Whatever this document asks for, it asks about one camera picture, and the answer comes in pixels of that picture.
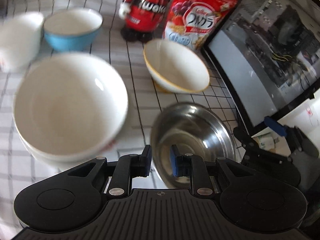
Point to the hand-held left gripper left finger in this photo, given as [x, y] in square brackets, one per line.
[145, 161]

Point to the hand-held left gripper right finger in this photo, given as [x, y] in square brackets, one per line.
[175, 161]

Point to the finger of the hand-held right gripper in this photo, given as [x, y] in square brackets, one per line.
[275, 127]
[246, 138]

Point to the stainless steel bowl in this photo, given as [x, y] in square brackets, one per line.
[200, 125]

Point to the white bowl red print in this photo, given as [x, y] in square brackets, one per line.
[75, 159]

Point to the yellow-rimmed white bowl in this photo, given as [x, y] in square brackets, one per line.
[175, 65]

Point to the large white bowl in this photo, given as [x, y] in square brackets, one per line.
[67, 105]

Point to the blue bowl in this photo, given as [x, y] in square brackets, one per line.
[70, 41]

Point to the white cup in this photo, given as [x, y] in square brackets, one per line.
[20, 42]

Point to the small green white packet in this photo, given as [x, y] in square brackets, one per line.
[267, 141]

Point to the glass-sided computer case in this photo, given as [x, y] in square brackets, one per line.
[262, 55]

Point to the white black-checked tablecloth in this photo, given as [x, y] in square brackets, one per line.
[125, 52]

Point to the red cereal bag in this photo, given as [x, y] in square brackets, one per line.
[200, 12]

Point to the red black robot figurine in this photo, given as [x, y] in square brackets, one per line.
[143, 10]

